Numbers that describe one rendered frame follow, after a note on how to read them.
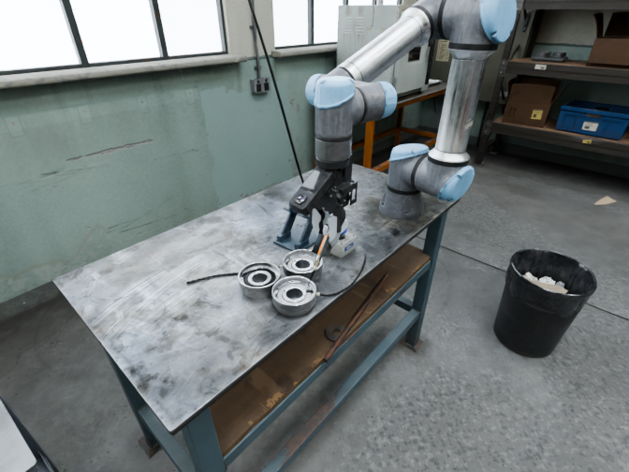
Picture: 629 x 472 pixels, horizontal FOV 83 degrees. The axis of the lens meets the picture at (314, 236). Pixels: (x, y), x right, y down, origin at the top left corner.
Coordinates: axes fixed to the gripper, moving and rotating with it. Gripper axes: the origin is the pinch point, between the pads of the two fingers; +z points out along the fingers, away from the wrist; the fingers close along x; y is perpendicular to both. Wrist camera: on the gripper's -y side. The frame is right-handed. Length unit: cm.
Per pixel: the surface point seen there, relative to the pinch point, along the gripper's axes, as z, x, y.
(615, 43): -25, -28, 339
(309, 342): 38.3, 4.9, -0.3
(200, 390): 13.4, -0.5, -38.3
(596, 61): -12, -20, 338
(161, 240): 13, 52, -15
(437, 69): 10, 126, 376
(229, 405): 38.4, 7.6, -28.7
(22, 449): 25, 24, -64
